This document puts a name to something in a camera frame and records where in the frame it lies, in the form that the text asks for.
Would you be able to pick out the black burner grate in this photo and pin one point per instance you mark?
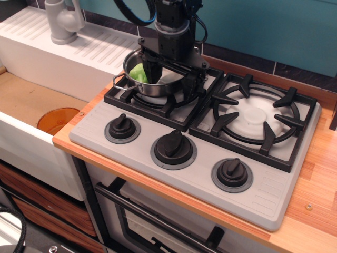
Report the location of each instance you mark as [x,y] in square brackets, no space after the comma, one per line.
[168,110]
[284,152]

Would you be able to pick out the black blue robot arm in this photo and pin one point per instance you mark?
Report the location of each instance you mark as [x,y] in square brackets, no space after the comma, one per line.
[168,16]

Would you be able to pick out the teal right wall cabinet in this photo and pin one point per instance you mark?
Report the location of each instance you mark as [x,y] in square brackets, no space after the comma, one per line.
[301,34]

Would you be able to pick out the oven door with handle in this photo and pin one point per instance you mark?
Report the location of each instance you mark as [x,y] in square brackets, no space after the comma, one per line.
[152,233]

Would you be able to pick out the stainless steel pot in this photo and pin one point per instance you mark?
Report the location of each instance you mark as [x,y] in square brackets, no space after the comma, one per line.
[168,84]

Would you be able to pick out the black right stove knob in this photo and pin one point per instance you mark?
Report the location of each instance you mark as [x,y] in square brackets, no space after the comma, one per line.
[232,175]

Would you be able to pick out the black middle stove knob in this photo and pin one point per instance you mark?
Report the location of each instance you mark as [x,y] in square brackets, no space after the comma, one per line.
[173,151]

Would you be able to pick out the grey toy stove top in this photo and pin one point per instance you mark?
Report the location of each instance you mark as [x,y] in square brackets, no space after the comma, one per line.
[264,203]

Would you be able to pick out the grey toy faucet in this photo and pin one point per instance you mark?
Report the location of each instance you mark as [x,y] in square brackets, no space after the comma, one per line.
[64,24]

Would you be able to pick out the black left stove knob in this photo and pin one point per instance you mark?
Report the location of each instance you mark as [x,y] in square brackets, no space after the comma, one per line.
[122,130]

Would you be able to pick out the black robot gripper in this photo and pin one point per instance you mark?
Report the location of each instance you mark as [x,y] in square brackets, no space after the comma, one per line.
[176,52]

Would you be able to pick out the lower wood drawer front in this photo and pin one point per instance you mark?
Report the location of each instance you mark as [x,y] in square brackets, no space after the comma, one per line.
[71,224]

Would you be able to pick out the white toy sink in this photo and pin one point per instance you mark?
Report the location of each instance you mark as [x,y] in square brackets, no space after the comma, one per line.
[38,76]

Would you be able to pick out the green toy cauliflower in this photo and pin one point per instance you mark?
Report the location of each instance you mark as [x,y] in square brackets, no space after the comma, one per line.
[138,73]

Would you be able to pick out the orange sink drain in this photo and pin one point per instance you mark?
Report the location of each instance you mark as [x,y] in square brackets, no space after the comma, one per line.
[55,120]

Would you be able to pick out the wood drawer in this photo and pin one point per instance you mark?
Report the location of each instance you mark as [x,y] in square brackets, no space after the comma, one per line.
[71,224]
[60,204]

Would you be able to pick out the black right burner grate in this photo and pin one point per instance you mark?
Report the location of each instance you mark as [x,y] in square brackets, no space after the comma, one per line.
[284,152]

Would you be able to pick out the upper wood drawer front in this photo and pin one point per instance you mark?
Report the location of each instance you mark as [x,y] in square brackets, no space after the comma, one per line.
[60,204]

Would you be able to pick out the black stove knob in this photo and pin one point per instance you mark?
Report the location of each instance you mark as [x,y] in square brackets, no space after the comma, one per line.
[173,151]
[122,130]
[232,175]

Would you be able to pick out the black left burner grate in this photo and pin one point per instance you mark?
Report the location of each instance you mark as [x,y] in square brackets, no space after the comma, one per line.
[168,110]

